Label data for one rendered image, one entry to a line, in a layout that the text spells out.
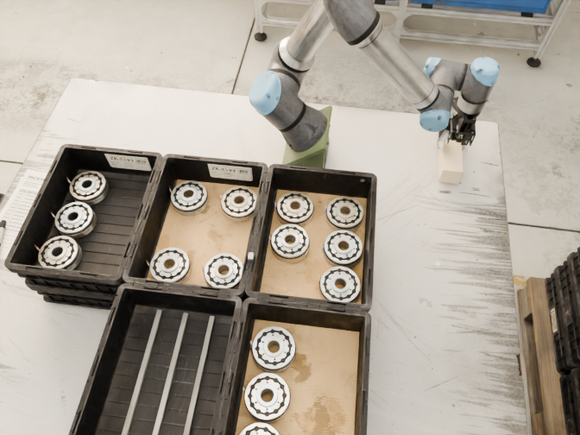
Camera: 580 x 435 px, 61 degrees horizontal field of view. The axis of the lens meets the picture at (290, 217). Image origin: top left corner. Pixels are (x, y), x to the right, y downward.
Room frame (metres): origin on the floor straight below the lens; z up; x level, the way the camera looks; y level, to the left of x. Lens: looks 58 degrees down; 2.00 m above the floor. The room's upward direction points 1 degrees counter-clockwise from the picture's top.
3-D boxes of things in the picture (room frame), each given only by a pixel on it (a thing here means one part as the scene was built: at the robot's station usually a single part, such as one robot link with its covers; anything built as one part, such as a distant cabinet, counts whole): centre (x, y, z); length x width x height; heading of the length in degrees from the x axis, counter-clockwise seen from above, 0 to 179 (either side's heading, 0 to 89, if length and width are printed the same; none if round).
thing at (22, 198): (0.84, 0.81, 0.70); 0.33 x 0.23 x 0.01; 171
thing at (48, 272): (0.72, 0.53, 0.92); 0.40 x 0.30 x 0.02; 172
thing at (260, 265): (0.63, -0.06, 0.87); 0.40 x 0.30 x 0.11; 172
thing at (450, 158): (1.05, -0.53, 0.74); 0.24 x 0.06 x 0.06; 171
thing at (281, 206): (0.75, -0.01, 0.86); 0.10 x 0.10 x 0.01
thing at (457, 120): (1.02, -0.53, 0.90); 0.09 x 0.08 x 0.12; 170
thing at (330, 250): (0.62, -0.14, 0.86); 0.10 x 0.10 x 0.01
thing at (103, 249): (0.72, 0.53, 0.87); 0.40 x 0.30 x 0.11; 172
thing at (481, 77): (1.03, -0.53, 1.06); 0.09 x 0.08 x 0.11; 73
